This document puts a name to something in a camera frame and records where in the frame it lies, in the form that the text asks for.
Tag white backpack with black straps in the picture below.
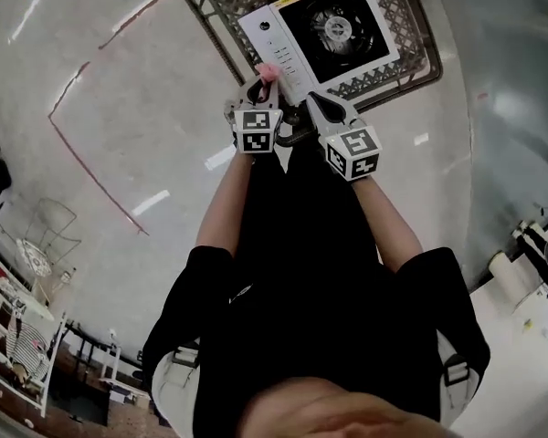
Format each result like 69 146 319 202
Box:
151 330 481 438

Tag white open shelf rack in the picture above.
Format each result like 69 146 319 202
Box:
0 244 70 420

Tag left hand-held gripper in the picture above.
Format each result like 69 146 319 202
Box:
225 78 286 155

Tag person's left forearm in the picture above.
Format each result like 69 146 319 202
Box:
195 151 255 260

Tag person's face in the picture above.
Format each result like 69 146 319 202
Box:
237 376 458 438

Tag wire chair with cushion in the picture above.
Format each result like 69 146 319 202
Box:
15 197 82 287

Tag white desk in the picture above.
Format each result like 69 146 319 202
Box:
451 285 548 438

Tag metal lattice table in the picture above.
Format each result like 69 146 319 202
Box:
176 0 445 148

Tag white portable gas stove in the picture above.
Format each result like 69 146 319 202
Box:
237 0 403 107

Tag white paper roll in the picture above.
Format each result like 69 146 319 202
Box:
487 250 527 310

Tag person's right forearm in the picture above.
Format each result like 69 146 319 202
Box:
351 175 424 274

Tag pink knitted cloth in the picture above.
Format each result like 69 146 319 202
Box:
255 61 282 87

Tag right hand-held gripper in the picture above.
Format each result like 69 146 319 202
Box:
305 91 385 183

